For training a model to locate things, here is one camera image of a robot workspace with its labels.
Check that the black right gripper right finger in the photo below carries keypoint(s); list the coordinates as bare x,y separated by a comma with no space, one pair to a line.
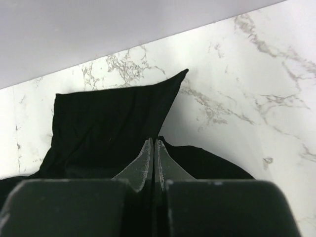
165,168

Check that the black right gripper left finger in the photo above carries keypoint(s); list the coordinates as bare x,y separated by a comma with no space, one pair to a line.
138,177

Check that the black t shirt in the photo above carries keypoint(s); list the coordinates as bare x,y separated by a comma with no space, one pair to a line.
96,134

